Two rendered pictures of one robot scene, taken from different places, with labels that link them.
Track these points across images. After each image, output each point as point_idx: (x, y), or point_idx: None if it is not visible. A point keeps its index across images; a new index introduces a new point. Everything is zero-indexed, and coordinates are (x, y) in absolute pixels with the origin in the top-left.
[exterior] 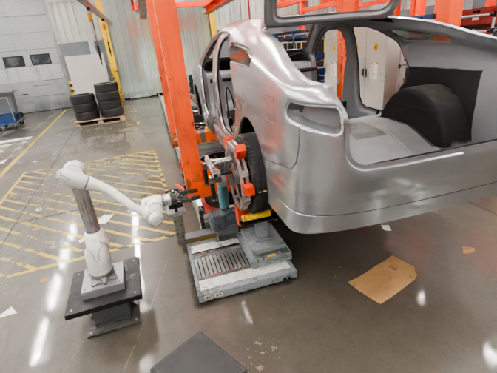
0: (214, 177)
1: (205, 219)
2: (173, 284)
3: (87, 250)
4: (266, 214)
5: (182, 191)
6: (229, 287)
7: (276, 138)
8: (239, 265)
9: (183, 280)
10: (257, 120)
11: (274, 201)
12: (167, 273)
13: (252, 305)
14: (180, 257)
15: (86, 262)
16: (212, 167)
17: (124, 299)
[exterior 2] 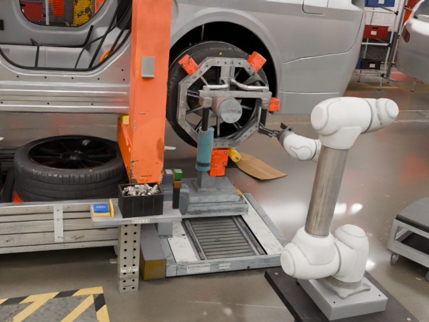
0: (271, 96)
1: None
2: (256, 290)
3: (365, 236)
4: None
5: (265, 130)
6: (279, 232)
7: (326, 28)
8: (231, 226)
9: (246, 281)
10: (273, 18)
11: (297, 101)
12: (228, 298)
13: (293, 230)
14: (183, 285)
15: (363, 261)
16: (262, 86)
17: (366, 271)
